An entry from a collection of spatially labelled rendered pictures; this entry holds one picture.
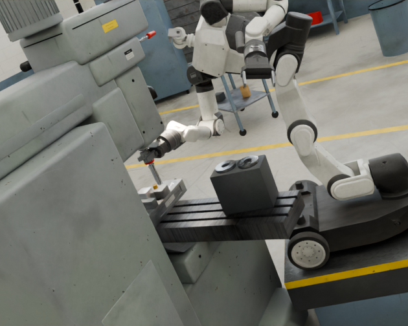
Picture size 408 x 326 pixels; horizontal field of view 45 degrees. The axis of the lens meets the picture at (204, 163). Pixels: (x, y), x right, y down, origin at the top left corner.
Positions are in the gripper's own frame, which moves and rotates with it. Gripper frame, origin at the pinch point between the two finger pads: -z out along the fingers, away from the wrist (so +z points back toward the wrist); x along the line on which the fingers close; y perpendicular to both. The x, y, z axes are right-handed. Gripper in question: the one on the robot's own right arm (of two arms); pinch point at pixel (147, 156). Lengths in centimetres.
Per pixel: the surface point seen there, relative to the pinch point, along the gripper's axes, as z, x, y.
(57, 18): -20, 15, -67
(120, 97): -9.9, 14.9, -32.1
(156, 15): 415, -429, -7
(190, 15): 622, -567, 37
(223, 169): 7.6, 35.0, 10.4
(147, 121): 0.4, 10.2, -16.4
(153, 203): -6.4, -1.7, 20.6
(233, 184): 6.7, 38.0, 16.9
